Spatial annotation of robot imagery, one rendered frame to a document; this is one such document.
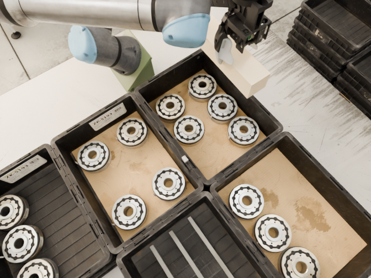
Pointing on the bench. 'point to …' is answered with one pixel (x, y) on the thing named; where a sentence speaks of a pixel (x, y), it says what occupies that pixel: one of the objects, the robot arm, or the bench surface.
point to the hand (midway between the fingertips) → (229, 52)
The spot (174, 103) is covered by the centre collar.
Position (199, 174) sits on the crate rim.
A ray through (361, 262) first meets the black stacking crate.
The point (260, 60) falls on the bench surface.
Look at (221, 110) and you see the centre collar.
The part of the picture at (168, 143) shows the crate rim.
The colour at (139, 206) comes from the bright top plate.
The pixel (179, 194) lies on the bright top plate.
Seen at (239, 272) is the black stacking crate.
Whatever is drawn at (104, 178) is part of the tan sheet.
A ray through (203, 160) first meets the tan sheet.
